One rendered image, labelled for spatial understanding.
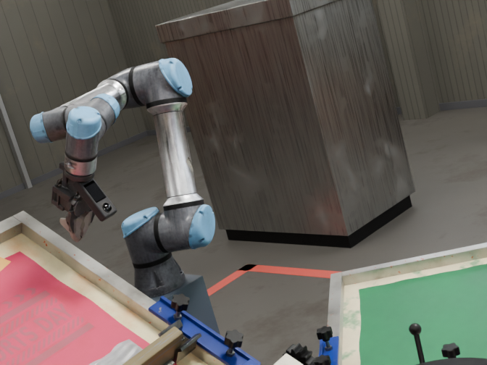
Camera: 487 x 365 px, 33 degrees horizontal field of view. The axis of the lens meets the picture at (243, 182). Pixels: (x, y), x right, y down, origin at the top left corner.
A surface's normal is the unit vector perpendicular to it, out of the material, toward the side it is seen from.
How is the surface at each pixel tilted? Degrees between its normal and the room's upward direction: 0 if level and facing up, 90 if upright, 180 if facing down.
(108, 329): 32
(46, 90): 90
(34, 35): 90
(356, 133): 90
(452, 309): 0
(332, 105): 90
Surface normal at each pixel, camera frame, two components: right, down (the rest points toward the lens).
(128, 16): -0.66, 0.36
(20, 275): 0.18, -0.82
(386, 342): -0.26, -0.94
